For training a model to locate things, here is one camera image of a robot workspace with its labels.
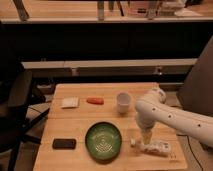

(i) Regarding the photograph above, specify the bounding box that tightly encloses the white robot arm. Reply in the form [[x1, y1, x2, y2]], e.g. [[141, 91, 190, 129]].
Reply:
[[135, 87, 213, 148]]

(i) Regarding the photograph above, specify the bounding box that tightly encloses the green ceramic bowl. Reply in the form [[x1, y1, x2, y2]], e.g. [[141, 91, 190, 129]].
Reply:
[[85, 122, 122, 162]]

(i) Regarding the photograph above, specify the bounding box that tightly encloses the white plastic bottle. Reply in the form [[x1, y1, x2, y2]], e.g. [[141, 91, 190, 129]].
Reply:
[[130, 138, 171, 156]]

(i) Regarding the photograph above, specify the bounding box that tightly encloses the white paper cup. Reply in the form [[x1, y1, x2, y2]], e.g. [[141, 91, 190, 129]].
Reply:
[[116, 92, 131, 113]]

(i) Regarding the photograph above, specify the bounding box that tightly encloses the orange carrot toy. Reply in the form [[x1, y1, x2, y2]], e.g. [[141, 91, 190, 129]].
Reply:
[[86, 98, 104, 105]]

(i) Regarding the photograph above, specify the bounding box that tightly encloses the grey partition panel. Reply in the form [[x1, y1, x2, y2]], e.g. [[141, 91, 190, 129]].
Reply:
[[177, 36, 213, 117]]

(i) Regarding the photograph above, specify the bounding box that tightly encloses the black phone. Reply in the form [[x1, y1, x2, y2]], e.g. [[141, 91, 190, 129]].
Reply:
[[52, 139, 76, 149]]

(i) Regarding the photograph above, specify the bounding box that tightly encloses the black office chair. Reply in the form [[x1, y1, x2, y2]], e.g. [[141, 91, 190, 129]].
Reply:
[[0, 60, 49, 171]]

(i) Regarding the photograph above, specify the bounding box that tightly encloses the black cable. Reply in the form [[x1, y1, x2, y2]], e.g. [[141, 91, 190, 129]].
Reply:
[[176, 133, 204, 171]]

